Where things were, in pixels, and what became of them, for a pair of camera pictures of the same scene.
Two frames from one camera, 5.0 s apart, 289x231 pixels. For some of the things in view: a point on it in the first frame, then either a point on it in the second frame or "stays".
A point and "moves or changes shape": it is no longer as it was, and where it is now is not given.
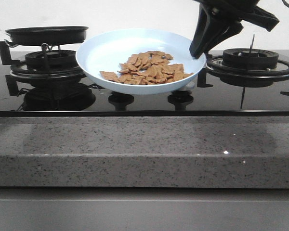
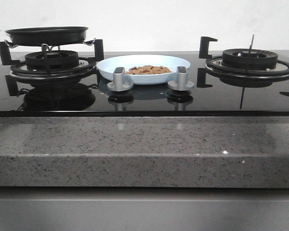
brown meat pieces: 150,68 moves or changes shape
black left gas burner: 51,59 stays
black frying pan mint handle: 44,35 stays
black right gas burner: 249,58 stays
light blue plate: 105,52 -> 143,69
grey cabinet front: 143,209 stays
